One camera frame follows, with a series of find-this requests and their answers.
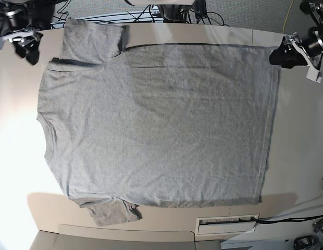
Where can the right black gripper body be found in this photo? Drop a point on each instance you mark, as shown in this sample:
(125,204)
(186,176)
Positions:
(30,43)

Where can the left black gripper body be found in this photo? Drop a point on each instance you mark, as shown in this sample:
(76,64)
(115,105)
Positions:
(289,51)

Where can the grey T-shirt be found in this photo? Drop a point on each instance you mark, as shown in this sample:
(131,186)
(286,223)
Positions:
(169,125)

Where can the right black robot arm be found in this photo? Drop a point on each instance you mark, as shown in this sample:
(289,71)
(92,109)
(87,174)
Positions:
(17,29)

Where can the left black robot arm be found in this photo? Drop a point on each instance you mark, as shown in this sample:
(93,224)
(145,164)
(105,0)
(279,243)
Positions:
(313,41)

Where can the grey central robot stand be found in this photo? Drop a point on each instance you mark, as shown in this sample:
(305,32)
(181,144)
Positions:
(170,14)

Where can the black device bottom right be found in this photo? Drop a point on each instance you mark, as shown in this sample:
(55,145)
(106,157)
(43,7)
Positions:
(305,242)

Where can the white table cable port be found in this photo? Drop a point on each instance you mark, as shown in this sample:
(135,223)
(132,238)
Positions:
(218,226)

